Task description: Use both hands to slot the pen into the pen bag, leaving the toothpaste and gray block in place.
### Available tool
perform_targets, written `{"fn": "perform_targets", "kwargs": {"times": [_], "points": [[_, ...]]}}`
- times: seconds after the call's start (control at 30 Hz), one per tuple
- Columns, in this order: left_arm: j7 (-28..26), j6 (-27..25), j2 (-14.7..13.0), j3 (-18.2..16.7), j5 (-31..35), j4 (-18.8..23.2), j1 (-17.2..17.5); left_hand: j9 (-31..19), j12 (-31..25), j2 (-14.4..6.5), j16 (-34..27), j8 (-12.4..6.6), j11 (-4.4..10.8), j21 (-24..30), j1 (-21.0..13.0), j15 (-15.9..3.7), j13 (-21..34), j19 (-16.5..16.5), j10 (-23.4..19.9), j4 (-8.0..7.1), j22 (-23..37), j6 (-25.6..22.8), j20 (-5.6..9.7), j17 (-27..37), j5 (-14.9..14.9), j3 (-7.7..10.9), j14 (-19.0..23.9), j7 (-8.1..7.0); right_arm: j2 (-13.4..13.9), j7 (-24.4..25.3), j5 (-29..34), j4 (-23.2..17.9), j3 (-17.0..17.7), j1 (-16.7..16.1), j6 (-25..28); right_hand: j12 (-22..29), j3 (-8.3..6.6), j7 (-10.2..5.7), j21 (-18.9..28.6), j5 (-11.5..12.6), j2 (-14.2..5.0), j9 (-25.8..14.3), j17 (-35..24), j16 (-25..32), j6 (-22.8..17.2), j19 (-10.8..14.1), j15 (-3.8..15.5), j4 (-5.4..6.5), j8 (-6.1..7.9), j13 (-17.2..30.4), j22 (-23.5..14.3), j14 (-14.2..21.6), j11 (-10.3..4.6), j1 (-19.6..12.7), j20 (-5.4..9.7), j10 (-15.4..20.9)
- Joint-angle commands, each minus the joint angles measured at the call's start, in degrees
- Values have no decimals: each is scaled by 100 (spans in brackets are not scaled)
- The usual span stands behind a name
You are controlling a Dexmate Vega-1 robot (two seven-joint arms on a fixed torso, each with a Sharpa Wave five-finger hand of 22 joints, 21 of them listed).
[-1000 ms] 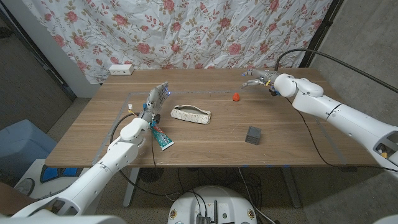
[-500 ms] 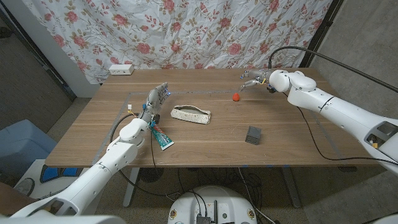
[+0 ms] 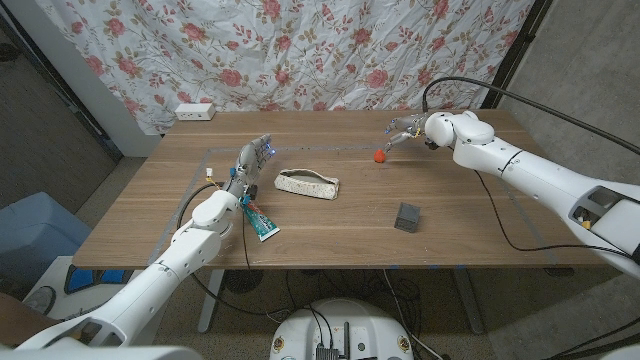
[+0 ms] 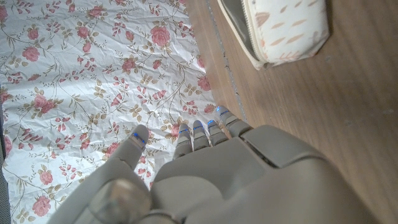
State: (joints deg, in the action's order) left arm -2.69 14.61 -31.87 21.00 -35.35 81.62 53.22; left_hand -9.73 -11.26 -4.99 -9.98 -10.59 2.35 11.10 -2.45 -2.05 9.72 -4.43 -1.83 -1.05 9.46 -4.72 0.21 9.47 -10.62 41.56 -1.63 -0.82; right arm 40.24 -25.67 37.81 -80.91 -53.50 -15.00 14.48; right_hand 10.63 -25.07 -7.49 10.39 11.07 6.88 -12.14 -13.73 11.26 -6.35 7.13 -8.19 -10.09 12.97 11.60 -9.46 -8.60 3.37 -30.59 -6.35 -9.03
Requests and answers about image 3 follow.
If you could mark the white power strip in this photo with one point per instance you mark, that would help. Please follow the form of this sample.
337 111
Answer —
195 112

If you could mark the white board blue print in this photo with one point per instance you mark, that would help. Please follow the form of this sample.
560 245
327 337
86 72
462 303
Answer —
65 300

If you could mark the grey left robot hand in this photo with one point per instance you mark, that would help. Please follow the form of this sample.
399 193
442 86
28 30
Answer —
252 157

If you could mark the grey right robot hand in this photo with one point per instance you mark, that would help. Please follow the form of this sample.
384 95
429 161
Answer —
412 122

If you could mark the black backdrop stand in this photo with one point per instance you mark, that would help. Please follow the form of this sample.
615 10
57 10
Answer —
515 55

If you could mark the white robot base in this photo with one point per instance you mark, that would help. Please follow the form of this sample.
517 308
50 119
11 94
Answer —
345 320

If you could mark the white table leg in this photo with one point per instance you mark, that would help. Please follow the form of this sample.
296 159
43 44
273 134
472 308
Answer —
210 305
470 305

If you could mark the person leg brown trousers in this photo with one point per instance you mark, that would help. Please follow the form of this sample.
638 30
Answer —
20 320

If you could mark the cream patterned pen bag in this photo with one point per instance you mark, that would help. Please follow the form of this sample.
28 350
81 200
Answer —
307 186

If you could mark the white robot torso edge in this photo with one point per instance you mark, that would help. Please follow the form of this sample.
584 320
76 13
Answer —
100 353

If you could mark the gray block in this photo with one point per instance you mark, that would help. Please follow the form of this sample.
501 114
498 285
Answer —
407 218

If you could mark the black round fan base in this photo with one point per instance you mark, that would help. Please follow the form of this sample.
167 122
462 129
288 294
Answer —
243 281

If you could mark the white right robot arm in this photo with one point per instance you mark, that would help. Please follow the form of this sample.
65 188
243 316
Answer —
530 170

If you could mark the floral rose backdrop cloth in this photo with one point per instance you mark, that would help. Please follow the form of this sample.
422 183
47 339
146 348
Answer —
300 55

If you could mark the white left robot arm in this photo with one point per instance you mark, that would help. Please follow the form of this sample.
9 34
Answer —
165 270

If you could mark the green red toothpaste tube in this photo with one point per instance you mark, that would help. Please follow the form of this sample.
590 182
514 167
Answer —
260 222

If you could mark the blue plastic bin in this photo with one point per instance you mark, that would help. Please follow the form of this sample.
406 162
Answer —
35 230

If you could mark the grey sneaker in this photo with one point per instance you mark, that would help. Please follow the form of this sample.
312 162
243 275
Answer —
40 300

